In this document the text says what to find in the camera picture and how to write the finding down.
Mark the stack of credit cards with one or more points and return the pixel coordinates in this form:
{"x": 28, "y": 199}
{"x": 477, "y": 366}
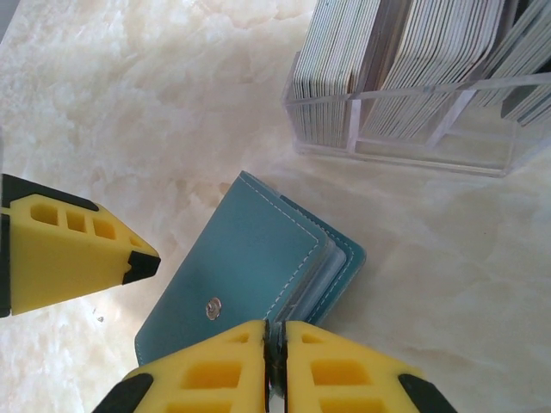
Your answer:
{"x": 430, "y": 64}
{"x": 327, "y": 64}
{"x": 525, "y": 77}

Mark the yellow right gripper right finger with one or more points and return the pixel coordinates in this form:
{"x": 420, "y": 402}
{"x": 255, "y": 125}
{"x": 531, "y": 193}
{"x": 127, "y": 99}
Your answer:
{"x": 297, "y": 374}

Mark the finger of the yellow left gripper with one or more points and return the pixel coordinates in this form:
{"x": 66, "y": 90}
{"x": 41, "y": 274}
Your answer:
{"x": 51, "y": 266}

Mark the striped grey white box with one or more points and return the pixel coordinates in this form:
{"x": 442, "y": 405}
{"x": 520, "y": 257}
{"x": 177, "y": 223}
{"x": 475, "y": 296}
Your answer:
{"x": 430, "y": 155}

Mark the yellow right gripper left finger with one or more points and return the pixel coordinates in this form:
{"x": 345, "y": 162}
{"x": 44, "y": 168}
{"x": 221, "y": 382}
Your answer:
{"x": 251, "y": 365}

